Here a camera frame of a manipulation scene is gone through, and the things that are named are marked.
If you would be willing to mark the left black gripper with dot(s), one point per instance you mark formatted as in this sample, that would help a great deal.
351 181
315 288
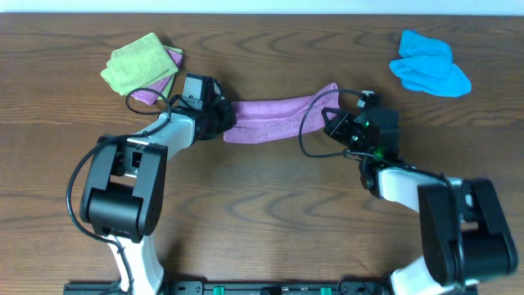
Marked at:
223 115

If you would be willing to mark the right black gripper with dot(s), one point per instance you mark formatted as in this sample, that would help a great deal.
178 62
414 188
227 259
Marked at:
335 129

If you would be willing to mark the purple microfiber cloth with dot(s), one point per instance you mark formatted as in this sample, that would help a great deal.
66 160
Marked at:
266 121

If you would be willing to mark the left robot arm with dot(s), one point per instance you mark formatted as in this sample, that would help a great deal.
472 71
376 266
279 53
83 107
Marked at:
124 190

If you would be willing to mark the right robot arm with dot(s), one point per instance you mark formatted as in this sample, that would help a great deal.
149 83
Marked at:
465 236

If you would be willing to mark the purple folded cloth in stack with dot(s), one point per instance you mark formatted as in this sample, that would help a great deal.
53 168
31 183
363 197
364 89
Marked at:
148 97

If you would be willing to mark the bottom green folded cloth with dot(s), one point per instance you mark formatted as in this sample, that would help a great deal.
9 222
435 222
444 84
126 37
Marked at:
177 56

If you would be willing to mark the green folded cloth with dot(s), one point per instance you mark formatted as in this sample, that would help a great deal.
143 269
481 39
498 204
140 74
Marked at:
138 64
177 56

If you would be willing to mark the top green folded cloth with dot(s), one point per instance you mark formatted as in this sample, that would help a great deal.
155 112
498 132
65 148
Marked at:
138 64

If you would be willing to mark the blue microfiber cloth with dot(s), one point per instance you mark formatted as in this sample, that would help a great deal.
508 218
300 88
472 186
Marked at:
427 65

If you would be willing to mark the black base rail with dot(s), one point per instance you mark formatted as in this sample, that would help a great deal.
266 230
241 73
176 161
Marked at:
348 287

